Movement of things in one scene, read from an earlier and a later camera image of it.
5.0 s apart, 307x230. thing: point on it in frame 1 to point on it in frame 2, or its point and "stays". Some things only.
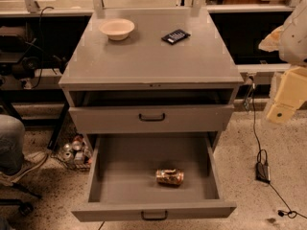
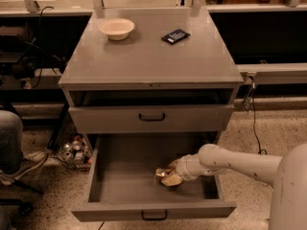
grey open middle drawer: x=153 y=176 stays
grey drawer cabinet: x=141 y=83 stays
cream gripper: x=295 y=42 to x=182 y=169
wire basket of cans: x=76 y=154 stays
